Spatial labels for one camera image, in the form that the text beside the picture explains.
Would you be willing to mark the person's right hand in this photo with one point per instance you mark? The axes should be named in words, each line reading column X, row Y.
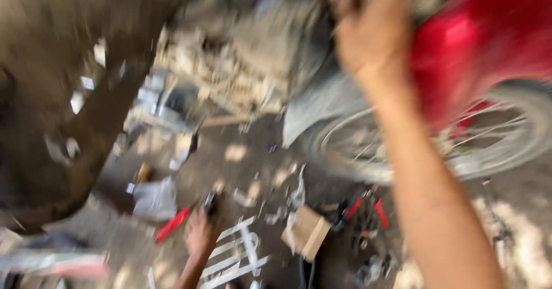
column 371, row 34

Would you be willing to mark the grey crumpled cloth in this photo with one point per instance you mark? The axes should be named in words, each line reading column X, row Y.
column 155, row 200

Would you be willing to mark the black hand tool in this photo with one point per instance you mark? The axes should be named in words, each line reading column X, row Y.
column 211, row 203

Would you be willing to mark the white metal rack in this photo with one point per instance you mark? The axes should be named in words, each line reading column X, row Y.
column 235, row 254

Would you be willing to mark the small cardboard box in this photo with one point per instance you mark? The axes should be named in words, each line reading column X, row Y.
column 307, row 233

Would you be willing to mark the white crumpled rag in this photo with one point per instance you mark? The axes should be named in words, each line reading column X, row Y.
column 297, row 194

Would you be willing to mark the person's left hand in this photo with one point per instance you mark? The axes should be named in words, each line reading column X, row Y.
column 200, row 235

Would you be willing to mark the red motorcycle body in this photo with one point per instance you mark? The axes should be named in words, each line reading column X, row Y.
column 483, row 43

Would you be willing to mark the dusty motorcycle engine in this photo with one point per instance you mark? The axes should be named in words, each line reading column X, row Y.
column 233, row 60

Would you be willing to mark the red flat tool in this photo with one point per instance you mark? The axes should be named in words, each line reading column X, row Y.
column 172, row 225

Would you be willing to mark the spoked motorcycle wheel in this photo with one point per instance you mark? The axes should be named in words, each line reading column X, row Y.
column 431, row 146

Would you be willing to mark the grey mudguard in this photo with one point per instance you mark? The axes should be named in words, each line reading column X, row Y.
column 321, row 108

